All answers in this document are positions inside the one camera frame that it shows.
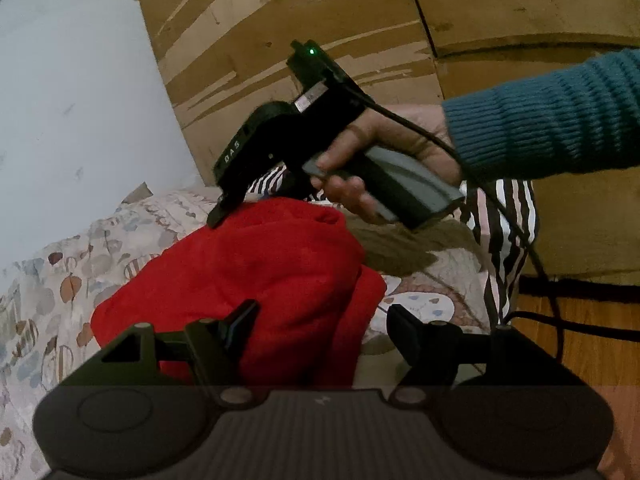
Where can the teal sweater right forearm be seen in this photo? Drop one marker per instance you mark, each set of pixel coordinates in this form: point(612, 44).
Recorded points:
point(575, 121)

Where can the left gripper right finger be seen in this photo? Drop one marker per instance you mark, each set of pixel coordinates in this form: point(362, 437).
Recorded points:
point(433, 351)

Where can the patterned white duvet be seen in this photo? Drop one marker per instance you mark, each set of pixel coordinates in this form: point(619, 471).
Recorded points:
point(47, 300)

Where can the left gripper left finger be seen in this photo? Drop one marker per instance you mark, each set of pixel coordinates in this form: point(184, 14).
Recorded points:
point(217, 346)

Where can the black white striped bedsheet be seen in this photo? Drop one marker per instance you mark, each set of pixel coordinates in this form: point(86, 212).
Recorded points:
point(500, 229)

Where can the red long-sleeve dress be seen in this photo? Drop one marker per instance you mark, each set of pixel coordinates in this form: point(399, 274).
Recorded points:
point(298, 260)

